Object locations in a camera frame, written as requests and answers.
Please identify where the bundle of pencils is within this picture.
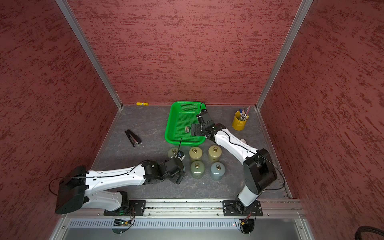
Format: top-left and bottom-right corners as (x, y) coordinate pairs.
(239, 106), (250, 121)

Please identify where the black stapler on table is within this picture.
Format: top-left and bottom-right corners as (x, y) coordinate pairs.
(125, 130), (142, 147)

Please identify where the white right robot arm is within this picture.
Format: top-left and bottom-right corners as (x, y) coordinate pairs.
(192, 109), (278, 215)

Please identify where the yellow marker pen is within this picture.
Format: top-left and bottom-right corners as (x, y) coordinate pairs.
(136, 102), (149, 106)

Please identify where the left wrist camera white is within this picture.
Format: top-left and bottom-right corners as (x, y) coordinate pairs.
(176, 151), (185, 161)

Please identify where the green plastic basket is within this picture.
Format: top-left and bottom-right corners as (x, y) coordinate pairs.
(165, 101), (206, 147)

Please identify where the black cable bottom right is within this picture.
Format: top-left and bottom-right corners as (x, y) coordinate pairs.
(354, 225), (384, 240)

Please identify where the aluminium corner post right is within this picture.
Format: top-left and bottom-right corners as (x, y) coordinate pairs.
(256, 0), (313, 111)

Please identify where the beige tea canister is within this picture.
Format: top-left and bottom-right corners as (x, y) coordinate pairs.
(189, 147), (203, 162)

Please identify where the yellow metal pencil bucket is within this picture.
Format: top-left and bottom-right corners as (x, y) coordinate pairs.
(232, 111), (247, 131)

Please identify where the grey-green tea canister front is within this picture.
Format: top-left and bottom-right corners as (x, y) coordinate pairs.
(190, 161), (205, 179)

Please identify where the yellow-green tea canister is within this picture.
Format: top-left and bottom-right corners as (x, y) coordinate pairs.
(208, 145), (222, 163)

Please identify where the grey-green tea canister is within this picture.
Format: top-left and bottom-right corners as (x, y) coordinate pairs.
(210, 162), (226, 181)
(190, 161), (205, 179)

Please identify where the aluminium corner post left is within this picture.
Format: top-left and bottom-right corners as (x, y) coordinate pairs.
(56, 0), (124, 111)

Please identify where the aluminium corner post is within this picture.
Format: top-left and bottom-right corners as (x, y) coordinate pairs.
(256, 0), (313, 111)
(56, 0), (124, 111)

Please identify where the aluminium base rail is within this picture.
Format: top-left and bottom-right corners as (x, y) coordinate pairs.
(50, 199), (314, 240)

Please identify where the green tea canister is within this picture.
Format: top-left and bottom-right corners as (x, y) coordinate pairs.
(168, 148), (179, 158)

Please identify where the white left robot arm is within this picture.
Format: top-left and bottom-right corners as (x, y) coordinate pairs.
(55, 152), (185, 216)

